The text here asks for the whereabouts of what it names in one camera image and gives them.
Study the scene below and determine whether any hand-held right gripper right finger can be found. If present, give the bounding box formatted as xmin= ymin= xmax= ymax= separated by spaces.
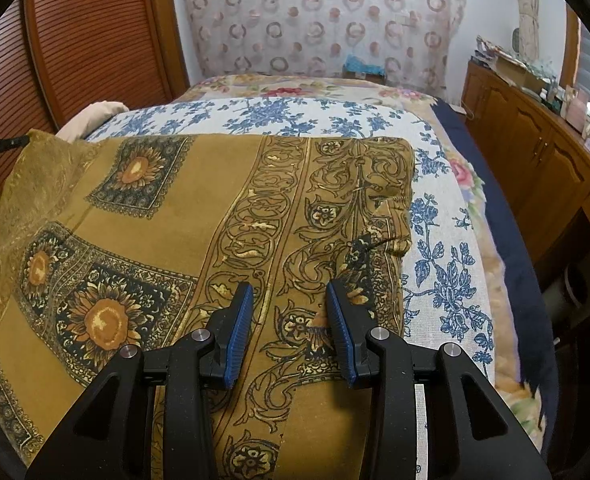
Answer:
xmin=326 ymin=281 xmax=553 ymax=480

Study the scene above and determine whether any grey round container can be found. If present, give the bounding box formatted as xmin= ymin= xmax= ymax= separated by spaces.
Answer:
xmin=544 ymin=254 xmax=590 ymax=322

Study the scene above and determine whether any blue floral sheet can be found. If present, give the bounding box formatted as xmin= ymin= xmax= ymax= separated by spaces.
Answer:
xmin=85 ymin=95 xmax=497 ymax=480

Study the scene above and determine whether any gold patterned garment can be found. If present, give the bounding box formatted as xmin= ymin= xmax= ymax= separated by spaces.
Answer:
xmin=0 ymin=130 xmax=417 ymax=480

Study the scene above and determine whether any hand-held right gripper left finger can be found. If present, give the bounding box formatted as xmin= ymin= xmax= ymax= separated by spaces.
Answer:
xmin=25 ymin=282 xmax=254 ymax=480

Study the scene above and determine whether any wooden window frame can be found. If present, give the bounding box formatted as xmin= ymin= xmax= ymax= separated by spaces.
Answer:
xmin=562 ymin=5 xmax=582 ymax=89

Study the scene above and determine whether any navy bed sheet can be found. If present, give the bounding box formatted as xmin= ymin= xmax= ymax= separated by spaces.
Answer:
xmin=432 ymin=100 xmax=562 ymax=457

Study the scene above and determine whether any blue plastic bag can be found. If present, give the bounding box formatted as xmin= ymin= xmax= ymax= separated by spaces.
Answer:
xmin=344 ymin=55 xmax=387 ymax=76

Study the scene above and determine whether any small cardboard box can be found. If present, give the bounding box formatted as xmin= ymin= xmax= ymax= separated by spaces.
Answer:
xmin=342 ymin=70 xmax=389 ymax=86

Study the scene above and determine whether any circle patterned lace curtain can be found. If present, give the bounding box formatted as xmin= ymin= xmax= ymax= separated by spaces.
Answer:
xmin=180 ymin=0 xmax=469 ymax=99

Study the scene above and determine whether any wooden cabinet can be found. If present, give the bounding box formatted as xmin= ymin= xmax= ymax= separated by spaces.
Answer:
xmin=462 ymin=60 xmax=590 ymax=293

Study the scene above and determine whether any cream tied curtain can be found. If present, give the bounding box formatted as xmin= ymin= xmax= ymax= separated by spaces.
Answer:
xmin=512 ymin=0 xmax=542 ymax=62

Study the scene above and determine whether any pile of papers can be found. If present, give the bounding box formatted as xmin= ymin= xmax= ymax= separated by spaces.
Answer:
xmin=475 ymin=35 xmax=517 ymax=69

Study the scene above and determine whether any wooden louvered door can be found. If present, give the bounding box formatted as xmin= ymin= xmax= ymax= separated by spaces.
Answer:
xmin=0 ymin=0 xmax=192 ymax=243

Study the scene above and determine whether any flat cardboard box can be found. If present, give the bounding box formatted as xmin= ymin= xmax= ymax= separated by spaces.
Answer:
xmin=495 ymin=55 xmax=547 ymax=89

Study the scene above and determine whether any beige blanket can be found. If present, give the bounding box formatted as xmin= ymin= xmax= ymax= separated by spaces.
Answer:
xmin=56 ymin=101 xmax=130 ymax=142

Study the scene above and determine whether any pink bottle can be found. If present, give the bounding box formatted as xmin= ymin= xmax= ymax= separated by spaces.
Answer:
xmin=566 ymin=88 xmax=589 ymax=127

